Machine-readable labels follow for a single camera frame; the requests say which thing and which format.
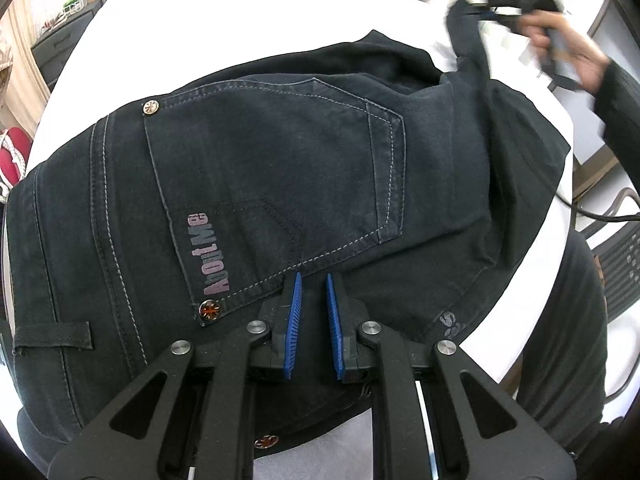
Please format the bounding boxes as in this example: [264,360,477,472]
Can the black denim pants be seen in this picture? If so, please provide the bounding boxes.
[6,3,569,451]

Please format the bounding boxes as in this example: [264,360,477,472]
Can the black jacket sleeve forearm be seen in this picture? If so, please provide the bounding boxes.
[594,61,640,191]

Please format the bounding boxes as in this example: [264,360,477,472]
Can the person's right hand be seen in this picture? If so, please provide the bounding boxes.
[518,11,611,96]

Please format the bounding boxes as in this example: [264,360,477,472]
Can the white wardrobe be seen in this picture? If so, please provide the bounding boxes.
[518,10,639,188]

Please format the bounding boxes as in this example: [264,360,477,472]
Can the black mesh chair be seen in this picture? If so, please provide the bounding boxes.
[580,188,639,404]

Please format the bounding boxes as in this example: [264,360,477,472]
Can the red white garment steamer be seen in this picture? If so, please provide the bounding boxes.
[0,127,32,204]

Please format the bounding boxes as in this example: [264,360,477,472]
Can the bed with white sheet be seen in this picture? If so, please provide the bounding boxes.
[3,0,562,479]

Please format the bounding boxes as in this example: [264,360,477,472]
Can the beige curtain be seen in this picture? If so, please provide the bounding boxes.
[1,0,50,138]

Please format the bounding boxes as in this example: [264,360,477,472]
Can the dark grey nightstand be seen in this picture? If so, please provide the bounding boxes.
[32,1,102,91]

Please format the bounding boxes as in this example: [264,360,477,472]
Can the black cable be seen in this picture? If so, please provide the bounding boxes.
[549,179,640,224]

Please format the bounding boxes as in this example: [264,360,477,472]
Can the white wire basket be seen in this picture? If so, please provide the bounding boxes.
[38,0,86,36]

